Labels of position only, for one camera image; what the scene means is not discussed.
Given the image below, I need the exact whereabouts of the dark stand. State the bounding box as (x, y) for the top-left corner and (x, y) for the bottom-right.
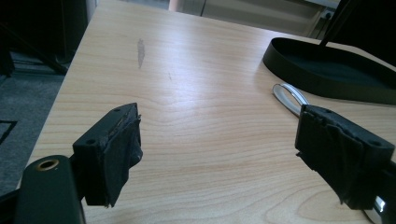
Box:
(329, 0), (396, 68)

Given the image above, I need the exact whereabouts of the silver metal utensil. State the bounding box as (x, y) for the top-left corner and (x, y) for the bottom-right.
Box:
(272, 82), (388, 224)

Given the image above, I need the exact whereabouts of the black monitor stand base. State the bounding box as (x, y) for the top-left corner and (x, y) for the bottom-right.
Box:
(262, 36), (396, 105)

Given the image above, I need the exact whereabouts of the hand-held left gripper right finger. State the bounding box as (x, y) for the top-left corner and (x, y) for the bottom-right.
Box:
(294, 104), (396, 211)

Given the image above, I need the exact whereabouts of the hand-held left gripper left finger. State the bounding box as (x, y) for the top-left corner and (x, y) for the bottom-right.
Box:
(72, 102), (144, 208)

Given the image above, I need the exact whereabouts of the thin black rod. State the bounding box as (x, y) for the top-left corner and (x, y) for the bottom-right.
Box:
(319, 0), (354, 48)

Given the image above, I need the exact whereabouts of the black cabinet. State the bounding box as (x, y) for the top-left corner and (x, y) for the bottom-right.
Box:
(0, 0), (90, 77)

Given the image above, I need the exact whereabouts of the white cabinet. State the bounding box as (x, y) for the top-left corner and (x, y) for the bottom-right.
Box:
(169, 0), (328, 37)

